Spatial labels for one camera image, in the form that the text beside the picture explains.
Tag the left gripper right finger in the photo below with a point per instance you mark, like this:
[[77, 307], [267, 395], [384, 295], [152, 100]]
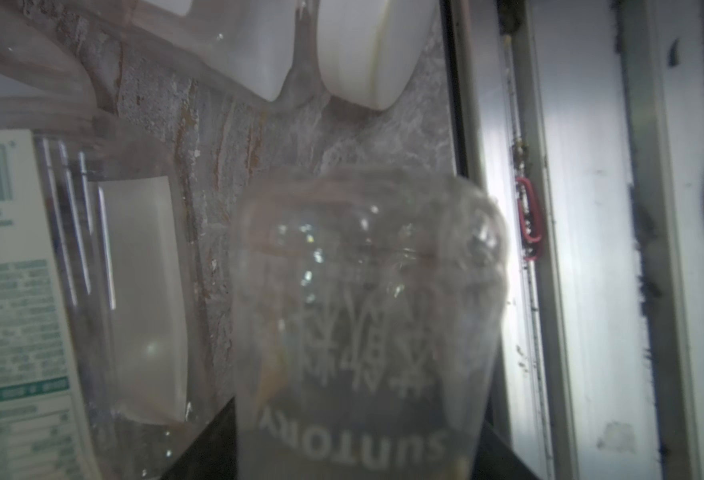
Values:
[[495, 460]]

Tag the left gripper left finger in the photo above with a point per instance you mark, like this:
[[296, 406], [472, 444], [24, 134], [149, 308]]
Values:
[[213, 454]]

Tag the blue white label bottle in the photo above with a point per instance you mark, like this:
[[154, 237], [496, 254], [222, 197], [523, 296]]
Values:
[[100, 375]]

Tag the pink label clear bottle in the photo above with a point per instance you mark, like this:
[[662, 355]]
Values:
[[367, 305]]

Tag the white bottle cap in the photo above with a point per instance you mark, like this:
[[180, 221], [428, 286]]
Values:
[[367, 51]]

